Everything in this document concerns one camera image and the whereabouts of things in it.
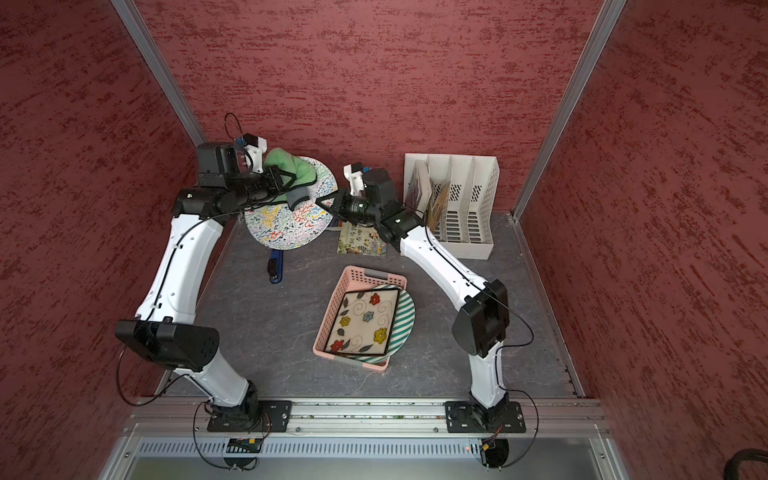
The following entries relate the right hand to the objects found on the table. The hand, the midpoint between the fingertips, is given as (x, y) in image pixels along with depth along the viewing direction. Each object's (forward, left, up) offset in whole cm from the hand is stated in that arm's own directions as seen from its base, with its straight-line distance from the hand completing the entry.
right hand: (315, 207), depth 71 cm
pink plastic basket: (0, -6, -34) cm, 34 cm away
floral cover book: (+18, -7, -35) cm, 40 cm away
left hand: (+6, +5, +3) cm, 9 cm away
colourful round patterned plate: (-3, +10, -3) cm, 11 cm away
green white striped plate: (-20, -21, -27) cm, 40 cm away
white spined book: (+20, -28, -13) cm, 37 cm away
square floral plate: (-16, -10, -32) cm, 37 cm away
